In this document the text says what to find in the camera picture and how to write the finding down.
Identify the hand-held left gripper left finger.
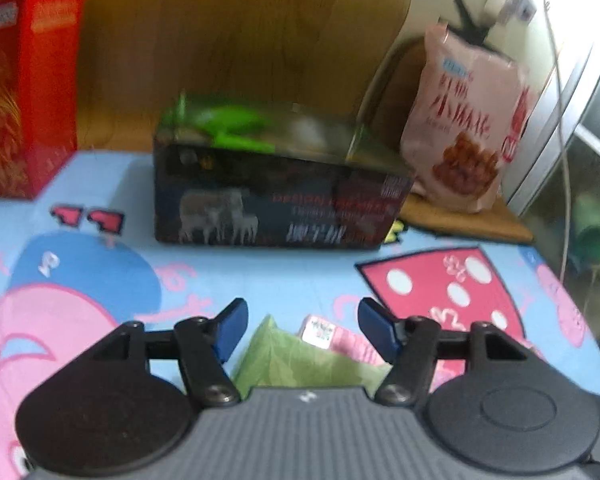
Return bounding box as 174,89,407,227
87,297,251,408

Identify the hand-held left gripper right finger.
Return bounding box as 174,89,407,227
357,297,528,408

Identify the small pink box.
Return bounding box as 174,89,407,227
296,314,386,366

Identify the large light green leaf packet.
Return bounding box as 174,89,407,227
230,315,393,391

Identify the black printed cardboard box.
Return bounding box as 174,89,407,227
152,97,415,250

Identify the dark green snack packet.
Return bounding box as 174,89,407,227
172,92,276,156

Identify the blue cartoon printed bedsheet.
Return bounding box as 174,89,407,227
0,150,600,480

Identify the large pink snack bag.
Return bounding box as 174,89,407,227
400,22,531,215

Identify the green round object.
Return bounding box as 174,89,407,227
577,225,600,266

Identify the red gift box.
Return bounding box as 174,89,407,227
0,0,87,200

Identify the black tape strip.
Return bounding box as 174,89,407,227
452,0,486,43

